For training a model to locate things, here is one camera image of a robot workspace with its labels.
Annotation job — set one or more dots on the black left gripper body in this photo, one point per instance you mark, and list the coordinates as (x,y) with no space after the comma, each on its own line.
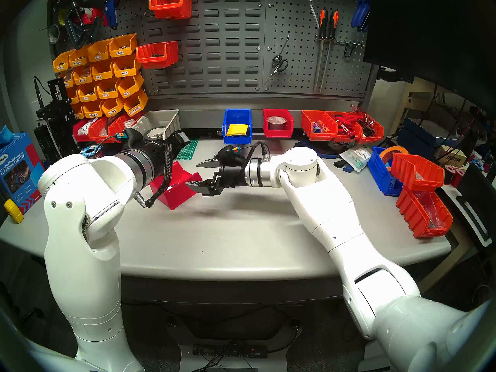
(179,142)

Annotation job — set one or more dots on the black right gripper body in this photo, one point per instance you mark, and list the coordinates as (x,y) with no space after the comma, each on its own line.
(230,177)

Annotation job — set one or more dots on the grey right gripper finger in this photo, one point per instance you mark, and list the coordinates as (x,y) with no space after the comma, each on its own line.
(211,162)
(201,187)

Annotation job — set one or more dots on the blue bin with yellow pad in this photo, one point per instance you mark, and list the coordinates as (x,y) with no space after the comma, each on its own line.
(237,139)

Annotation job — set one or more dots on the red bin with tape roll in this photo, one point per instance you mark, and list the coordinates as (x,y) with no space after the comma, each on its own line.
(278,134)

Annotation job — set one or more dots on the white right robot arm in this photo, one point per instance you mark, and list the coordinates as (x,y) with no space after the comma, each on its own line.
(333,216)

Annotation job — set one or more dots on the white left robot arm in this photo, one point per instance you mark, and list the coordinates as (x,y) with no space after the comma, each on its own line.
(81,251)

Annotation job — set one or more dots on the blue black clamp tool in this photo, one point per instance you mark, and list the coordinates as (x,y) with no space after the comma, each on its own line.
(329,153)

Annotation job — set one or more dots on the blue hand tool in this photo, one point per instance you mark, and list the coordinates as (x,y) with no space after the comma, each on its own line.
(112,11)

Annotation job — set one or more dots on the green cutting mat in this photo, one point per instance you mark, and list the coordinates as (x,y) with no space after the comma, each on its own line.
(190,148)

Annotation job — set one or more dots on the large beige plastic bin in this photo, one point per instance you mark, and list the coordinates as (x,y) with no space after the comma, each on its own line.
(168,121)

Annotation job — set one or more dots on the black tape roll white core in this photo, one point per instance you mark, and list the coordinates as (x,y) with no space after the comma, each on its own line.
(155,133)

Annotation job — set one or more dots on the red bin with blade pack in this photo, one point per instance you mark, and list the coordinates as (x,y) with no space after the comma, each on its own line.
(174,185)

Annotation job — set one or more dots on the yellow pad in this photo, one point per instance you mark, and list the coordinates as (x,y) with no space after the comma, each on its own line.
(237,130)

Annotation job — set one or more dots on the clear plastic screw bag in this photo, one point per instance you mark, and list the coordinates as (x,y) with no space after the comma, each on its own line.
(129,123)
(86,127)

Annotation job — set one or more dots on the yellow bin labelled M4-0.7 HEX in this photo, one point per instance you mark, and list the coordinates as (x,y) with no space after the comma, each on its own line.
(134,111)

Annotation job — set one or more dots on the orange-red bin with hardware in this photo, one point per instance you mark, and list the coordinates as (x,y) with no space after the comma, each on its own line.
(97,135)
(116,129)

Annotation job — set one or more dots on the yellow bin labelled M2.5-5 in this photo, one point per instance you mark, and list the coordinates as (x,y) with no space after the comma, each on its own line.
(112,112)

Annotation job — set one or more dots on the yellow bin labelled M3-6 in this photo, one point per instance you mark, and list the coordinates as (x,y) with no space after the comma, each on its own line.
(126,92)

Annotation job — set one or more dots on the yellow bin labelled M3-8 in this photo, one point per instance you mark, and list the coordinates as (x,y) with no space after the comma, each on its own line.
(105,94)

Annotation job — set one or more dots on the yellow bin labelled M3-4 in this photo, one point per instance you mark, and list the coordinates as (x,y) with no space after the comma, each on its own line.
(124,72)

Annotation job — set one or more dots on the yellow bin labelled M2.5-6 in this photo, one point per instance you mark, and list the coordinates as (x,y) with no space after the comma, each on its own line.
(93,114)

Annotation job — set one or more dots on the red bin with screw bags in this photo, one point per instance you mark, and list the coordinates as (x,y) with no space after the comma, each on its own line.
(79,138)

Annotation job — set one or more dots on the yellow bin labelled M4-6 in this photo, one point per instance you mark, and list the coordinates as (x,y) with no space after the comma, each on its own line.
(99,76)

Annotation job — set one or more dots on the yellow labelled screw bin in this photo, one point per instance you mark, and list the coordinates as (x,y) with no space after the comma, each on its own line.
(69,82)
(74,99)
(82,80)
(78,115)
(61,67)

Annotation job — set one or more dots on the yellow bin labelled M3-12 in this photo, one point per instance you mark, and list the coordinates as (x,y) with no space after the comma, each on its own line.
(85,97)

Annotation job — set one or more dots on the yellow bin labelled M3X6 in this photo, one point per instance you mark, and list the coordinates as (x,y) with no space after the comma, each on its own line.
(121,51)

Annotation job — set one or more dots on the grey pegboard panel with tools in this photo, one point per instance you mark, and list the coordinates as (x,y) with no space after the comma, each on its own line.
(298,84)

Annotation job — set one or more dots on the black instrument stand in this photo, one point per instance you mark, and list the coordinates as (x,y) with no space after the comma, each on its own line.
(58,107)

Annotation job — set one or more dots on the white pouch green print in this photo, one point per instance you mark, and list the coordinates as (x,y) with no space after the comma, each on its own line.
(358,158)

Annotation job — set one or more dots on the yellow bin labelled M3X8 BAG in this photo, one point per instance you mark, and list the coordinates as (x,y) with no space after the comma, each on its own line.
(77,62)

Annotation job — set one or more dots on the orange-red bin with red markers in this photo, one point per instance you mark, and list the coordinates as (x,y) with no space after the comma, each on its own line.
(354,136)

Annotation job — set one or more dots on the grey pegboard panel with tapes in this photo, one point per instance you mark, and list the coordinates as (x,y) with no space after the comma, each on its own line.
(131,18)

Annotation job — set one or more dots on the black block device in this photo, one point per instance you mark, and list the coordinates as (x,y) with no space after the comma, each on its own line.
(42,142)

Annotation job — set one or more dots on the thin metal rod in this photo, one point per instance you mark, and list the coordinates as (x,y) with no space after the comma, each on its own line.
(285,45)

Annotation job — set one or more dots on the blue bin with orange tape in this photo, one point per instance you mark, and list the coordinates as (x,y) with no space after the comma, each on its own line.
(381,175)

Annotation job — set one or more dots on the dark metal clamp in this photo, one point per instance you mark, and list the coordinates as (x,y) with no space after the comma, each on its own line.
(75,32)

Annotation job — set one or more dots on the red white tape roll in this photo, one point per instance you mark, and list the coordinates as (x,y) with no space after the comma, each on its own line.
(91,14)

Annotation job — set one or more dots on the orange tape roll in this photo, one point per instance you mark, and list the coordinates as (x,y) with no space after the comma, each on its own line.
(393,149)

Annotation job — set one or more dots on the black power strip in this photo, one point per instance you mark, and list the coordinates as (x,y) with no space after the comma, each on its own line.
(228,351)

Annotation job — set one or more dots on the blue red cleaning cloths box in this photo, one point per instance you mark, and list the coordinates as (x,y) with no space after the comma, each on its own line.
(15,173)

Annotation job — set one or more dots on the grey tape roll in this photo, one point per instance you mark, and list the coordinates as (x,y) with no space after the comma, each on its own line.
(49,33)

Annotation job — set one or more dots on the black carabiner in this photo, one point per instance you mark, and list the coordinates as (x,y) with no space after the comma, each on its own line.
(344,50)

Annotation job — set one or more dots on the yellow tape roll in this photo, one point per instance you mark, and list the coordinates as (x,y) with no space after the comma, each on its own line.
(60,16)

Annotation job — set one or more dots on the blue cleaning cloth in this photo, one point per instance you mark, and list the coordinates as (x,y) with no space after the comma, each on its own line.
(4,136)

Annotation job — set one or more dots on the orange-red bin with plastic bag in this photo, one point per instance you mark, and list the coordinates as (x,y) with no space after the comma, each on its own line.
(410,214)

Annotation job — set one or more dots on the dark blue storage crate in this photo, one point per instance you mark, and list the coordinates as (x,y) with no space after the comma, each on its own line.
(418,135)

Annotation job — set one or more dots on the blue spring clamp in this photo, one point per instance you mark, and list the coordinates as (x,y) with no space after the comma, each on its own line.
(357,18)
(365,9)

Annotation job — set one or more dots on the cardboard box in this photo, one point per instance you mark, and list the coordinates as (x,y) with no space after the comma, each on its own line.
(451,157)

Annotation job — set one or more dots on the black monitor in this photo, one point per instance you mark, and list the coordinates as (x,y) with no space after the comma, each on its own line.
(426,34)

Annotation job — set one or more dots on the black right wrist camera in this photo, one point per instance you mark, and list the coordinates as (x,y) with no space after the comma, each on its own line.
(226,154)

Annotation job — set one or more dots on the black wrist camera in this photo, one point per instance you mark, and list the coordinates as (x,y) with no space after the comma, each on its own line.
(226,154)
(133,136)

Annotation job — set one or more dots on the grey bench back rail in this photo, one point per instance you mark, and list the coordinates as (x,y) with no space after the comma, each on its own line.
(201,119)

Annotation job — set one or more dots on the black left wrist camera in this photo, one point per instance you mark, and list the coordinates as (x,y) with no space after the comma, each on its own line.
(133,136)

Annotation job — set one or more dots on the silver duct tape roll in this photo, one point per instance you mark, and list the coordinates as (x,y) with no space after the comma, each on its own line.
(277,121)

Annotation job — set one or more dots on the grey louvered wall panel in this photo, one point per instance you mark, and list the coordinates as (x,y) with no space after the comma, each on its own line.
(223,34)

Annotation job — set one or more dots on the pale wooden side frame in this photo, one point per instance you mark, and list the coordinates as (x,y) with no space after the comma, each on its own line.
(412,100)

